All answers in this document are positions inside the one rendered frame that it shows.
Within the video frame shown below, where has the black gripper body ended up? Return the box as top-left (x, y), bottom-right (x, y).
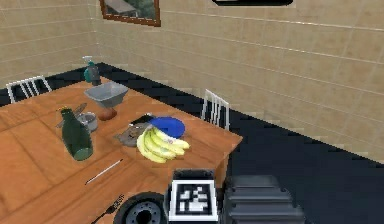
top-left (113, 191), bottom-right (169, 224)

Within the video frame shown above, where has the black fork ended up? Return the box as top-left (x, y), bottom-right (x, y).
top-left (90, 194), bottom-right (126, 224)

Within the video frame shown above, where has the white pencil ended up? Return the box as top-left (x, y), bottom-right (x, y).
top-left (84, 158), bottom-right (124, 186)

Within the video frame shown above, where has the yellow banana bunch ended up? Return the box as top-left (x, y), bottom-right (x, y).
top-left (136, 127), bottom-right (191, 164)

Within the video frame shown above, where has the blue plate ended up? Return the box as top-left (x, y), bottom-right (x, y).
top-left (148, 116), bottom-right (186, 139)

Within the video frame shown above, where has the black phone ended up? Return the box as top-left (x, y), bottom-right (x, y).
top-left (128, 113), bottom-right (155, 126)

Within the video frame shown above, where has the dark green bottle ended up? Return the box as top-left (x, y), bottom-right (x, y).
top-left (60, 106), bottom-right (94, 162)

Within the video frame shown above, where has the small grey cup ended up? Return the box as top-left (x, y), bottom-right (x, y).
top-left (77, 111), bottom-right (99, 133)

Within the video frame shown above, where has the wooden dining table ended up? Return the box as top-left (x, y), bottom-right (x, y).
top-left (0, 77), bottom-right (244, 224)

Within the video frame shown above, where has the grey knife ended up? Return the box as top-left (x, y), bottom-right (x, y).
top-left (55, 102), bottom-right (88, 129)

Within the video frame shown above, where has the grey bowl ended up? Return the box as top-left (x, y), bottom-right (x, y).
top-left (83, 81), bottom-right (130, 109)

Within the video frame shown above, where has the white slatted chair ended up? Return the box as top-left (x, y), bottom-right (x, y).
top-left (200, 88), bottom-right (231, 132)
top-left (5, 75), bottom-right (54, 105)

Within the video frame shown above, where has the teal spray bottle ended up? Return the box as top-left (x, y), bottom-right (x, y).
top-left (81, 55), bottom-right (102, 87)

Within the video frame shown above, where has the brown framed picture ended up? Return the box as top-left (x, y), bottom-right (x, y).
top-left (98, 0), bottom-right (162, 28)

